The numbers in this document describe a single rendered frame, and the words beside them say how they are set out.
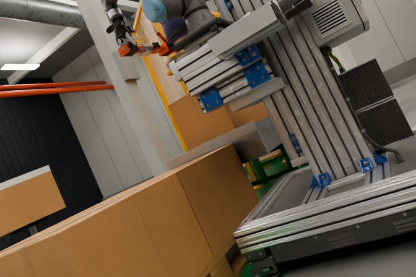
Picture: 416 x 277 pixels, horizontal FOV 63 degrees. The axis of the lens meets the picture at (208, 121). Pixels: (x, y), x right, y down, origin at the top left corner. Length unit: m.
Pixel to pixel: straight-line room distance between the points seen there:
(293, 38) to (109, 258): 1.11
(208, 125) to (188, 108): 0.18
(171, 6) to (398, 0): 9.64
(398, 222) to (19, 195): 2.81
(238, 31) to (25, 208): 2.52
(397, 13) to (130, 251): 10.13
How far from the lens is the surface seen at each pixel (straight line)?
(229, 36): 1.28
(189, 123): 2.26
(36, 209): 3.29
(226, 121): 2.12
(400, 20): 10.77
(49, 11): 8.98
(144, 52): 2.10
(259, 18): 1.25
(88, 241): 1.13
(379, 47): 10.70
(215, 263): 1.54
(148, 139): 3.27
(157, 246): 1.31
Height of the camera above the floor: 0.59
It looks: 4 degrees up
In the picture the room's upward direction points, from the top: 25 degrees counter-clockwise
